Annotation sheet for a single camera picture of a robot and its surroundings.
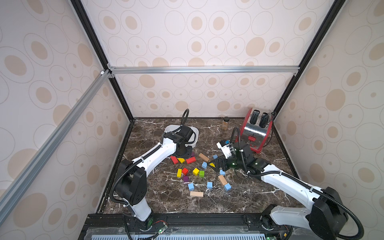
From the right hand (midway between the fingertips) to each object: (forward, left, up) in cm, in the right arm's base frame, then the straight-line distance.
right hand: (217, 159), depth 80 cm
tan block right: (-5, -4, -13) cm, 15 cm away
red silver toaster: (+21, -24, +2) cm, 31 cm away
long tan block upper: (+10, +7, -14) cm, 19 cm away
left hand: (+4, +15, -3) cm, 16 cm away
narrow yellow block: (-2, +22, -13) cm, 26 cm away
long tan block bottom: (-14, +12, -14) cm, 23 cm away
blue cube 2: (-9, +4, -13) cm, 16 cm away
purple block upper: (+11, +15, -13) cm, 22 cm away
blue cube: (-10, +14, -13) cm, 22 cm away
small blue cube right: (0, -4, -14) cm, 15 cm away
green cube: (-3, +8, -12) cm, 15 cm away
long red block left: (+7, +26, -13) cm, 30 cm away
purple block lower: (-5, +18, -14) cm, 23 cm away
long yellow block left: (+6, +21, -12) cm, 26 cm away
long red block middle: (+7, +16, -13) cm, 21 cm away
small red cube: (-1, +19, -13) cm, 23 cm away
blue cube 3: (-9, -6, -13) cm, 17 cm away
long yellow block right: (-6, +3, +5) cm, 8 cm away
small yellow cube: (-1, +12, -13) cm, 18 cm away
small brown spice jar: (+35, -7, -9) cm, 37 cm away
